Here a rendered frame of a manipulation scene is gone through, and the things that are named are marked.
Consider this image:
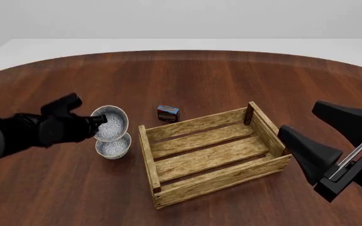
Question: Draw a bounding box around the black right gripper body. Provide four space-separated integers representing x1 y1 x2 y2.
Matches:
313 128 362 203

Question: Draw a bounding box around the small printed food box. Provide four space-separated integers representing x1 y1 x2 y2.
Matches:
156 104 181 123

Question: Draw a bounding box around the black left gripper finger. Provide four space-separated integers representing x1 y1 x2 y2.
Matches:
90 114 108 125

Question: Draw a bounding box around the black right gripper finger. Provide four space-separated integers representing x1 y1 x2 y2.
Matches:
277 124 343 186
311 100 362 147

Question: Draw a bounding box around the patterned white bowl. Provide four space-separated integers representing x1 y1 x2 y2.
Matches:
90 105 129 143
95 132 133 161

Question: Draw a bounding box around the wooden slat tray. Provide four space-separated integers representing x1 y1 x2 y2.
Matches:
138 101 293 210

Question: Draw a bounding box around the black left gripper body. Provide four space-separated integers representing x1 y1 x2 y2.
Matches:
38 113 99 149

